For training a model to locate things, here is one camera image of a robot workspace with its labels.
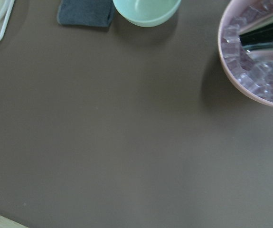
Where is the green bowl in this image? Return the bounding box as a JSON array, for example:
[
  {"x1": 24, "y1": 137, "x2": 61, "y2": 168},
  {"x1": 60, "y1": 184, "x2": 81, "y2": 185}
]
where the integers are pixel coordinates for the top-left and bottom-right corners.
[{"x1": 113, "y1": 0, "x2": 181, "y2": 28}]

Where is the grey folded cloth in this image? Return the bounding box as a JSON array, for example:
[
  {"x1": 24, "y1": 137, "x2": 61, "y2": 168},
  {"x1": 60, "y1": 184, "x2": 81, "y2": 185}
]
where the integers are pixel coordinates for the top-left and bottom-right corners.
[{"x1": 56, "y1": 0, "x2": 115, "y2": 28}]

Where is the pink bowl with ice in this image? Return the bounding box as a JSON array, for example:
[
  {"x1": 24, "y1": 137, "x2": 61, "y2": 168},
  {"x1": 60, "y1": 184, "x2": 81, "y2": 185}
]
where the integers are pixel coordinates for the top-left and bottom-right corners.
[{"x1": 217, "y1": 0, "x2": 273, "y2": 107}]

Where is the metal scoop in bowl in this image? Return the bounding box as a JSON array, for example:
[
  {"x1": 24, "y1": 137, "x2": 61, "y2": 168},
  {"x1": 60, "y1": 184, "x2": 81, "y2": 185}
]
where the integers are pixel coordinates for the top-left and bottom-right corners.
[{"x1": 239, "y1": 12, "x2": 273, "y2": 61}]

